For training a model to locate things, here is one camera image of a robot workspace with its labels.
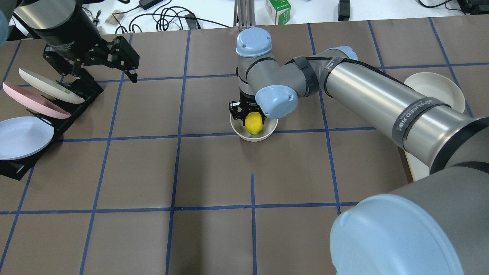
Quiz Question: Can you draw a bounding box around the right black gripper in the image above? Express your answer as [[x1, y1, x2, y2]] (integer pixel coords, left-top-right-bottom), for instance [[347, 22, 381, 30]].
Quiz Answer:
[[229, 99, 267, 126]]

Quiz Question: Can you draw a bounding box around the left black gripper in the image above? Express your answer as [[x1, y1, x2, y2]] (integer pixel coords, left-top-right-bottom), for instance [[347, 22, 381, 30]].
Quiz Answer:
[[42, 36, 140, 83]]

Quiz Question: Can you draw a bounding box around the cream ceramic bowl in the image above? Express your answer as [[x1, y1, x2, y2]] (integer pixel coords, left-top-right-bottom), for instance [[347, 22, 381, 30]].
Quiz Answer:
[[230, 112, 279, 142]]

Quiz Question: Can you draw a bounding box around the yellow lemon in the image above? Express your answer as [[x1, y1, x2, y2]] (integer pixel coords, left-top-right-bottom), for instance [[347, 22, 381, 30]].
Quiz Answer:
[[244, 112, 263, 136]]

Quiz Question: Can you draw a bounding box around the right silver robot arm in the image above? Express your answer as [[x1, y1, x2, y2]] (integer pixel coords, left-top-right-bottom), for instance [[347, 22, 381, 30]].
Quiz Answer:
[[230, 27, 489, 275]]

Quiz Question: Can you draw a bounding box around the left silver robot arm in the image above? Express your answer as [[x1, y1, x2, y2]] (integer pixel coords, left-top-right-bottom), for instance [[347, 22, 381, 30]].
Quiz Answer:
[[1, 0, 140, 83]]

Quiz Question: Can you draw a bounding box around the black power adapter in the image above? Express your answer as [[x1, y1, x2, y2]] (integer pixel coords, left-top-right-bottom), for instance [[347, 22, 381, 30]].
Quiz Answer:
[[138, 0, 164, 10]]

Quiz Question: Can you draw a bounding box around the cream plate in rack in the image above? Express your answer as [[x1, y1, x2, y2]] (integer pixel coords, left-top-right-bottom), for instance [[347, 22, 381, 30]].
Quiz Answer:
[[18, 68, 84, 104]]

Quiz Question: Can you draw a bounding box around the pink plate in rack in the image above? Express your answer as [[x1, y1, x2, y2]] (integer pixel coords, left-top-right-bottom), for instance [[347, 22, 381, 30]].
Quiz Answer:
[[2, 82, 71, 120]]

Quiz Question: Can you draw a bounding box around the green white carton box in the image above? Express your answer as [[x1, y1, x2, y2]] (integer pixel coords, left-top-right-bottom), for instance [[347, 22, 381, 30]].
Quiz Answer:
[[265, 0, 291, 26]]

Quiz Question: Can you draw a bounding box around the light blue plate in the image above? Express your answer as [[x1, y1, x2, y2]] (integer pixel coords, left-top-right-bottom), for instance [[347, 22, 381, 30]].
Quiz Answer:
[[0, 116, 55, 161]]

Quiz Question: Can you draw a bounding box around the black dish rack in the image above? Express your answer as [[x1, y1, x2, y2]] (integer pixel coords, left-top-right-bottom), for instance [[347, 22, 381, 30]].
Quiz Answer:
[[0, 79, 103, 180]]

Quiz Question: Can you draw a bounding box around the cream rectangular tray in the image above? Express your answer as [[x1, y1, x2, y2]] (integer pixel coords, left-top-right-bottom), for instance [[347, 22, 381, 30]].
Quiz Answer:
[[398, 148, 430, 183]]

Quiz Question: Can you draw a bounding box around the cream round plate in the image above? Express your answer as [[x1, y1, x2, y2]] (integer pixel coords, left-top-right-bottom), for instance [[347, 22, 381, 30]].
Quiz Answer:
[[405, 73, 466, 113]]

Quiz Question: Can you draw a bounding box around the aluminium frame post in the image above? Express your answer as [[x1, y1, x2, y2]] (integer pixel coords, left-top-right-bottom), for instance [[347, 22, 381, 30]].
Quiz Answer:
[[233, 0, 256, 31]]

